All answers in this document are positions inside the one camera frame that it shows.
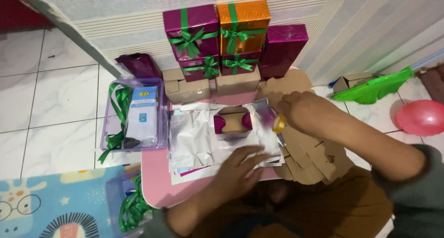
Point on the small purple gift box, ribbon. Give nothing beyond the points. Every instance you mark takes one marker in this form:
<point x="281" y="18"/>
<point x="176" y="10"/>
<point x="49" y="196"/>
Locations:
<point x="239" y="64"/>
<point x="197" y="70"/>

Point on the purple gift box without ribbon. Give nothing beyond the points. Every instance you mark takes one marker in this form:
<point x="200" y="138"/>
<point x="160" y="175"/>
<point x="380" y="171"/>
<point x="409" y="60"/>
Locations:
<point x="282" y="49"/>

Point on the silver wrapping paper sheets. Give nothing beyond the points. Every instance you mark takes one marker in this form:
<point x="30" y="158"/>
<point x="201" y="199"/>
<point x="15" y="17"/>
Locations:
<point x="197" y="141"/>

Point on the orange gift box, green ribbon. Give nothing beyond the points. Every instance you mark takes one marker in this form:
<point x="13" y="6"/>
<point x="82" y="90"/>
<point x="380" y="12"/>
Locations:
<point x="248" y="19"/>

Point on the small open cardboard box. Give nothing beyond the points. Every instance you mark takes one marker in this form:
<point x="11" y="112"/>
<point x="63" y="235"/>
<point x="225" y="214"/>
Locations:
<point x="350" y="82"/>

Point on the green satin ribbon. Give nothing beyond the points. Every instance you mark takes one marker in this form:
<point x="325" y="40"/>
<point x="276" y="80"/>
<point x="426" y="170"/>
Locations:
<point x="133" y="206"/>
<point x="119" y="102"/>

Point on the small half-wrapped cardboard box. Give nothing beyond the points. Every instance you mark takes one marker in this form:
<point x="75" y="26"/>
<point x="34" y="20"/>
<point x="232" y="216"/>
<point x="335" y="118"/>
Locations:
<point x="233" y="124"/>

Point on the plain brown cardboard box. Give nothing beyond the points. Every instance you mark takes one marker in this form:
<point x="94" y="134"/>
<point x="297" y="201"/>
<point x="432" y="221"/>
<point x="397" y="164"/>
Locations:
<point x="237" y="84"/>
<point x="185" y="89"/>

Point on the person's right fingers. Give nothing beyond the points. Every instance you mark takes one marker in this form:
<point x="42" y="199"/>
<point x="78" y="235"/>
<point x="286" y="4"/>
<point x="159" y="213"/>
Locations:
<point x="289" y="108"/>

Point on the clear purple plastic container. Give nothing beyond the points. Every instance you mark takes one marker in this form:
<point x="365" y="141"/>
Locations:
<point x="112" y="196"/>
<point x="111" y="127"/>

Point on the green plastic broom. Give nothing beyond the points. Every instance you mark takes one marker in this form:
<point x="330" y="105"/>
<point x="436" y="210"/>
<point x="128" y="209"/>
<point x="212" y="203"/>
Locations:
<point x="374" y="87"/>

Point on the pink balloon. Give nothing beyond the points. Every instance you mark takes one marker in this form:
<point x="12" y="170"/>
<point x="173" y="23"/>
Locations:
<point x="421" y="117"/>

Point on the large purple gift box, ribbon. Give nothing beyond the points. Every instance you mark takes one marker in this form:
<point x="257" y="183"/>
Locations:
<point x="196" y="26"/>

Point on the person's right hand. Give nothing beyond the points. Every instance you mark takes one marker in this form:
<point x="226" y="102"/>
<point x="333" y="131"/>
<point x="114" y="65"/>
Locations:
<point x="308" y="111"/>

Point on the purple wrapping paper roll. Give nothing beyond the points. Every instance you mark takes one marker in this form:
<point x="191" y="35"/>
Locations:
<point x="140" y="65"/>

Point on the brown doormat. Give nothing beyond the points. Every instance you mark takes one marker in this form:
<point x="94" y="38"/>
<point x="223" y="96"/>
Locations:
<point x="433" y="83"/>

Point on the blue animal print play mat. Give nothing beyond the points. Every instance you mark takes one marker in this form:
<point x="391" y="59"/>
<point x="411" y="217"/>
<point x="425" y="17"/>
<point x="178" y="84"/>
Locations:
<point x="52" y="203"/>

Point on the person's brown trousers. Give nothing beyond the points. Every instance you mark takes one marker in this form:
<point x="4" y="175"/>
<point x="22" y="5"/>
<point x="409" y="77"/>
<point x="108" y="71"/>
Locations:
<point x="312" y="206"/>

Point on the yellow tape roll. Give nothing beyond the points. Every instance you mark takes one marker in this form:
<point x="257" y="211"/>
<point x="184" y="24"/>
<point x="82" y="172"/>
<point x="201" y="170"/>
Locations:
<point x="278" y="123"/>

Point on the pile of flat cardboard blanks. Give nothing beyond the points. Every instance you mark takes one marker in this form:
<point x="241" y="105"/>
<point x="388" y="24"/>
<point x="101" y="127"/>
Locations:
<point x="312" y="161"/>

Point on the white and blue packet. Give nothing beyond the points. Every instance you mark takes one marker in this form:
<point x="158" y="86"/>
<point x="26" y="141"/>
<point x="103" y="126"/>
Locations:
<point x="143" y="120"/>

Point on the person's left hand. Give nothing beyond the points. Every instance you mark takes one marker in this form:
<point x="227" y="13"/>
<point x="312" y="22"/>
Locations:
<point x="239" y="177"/>

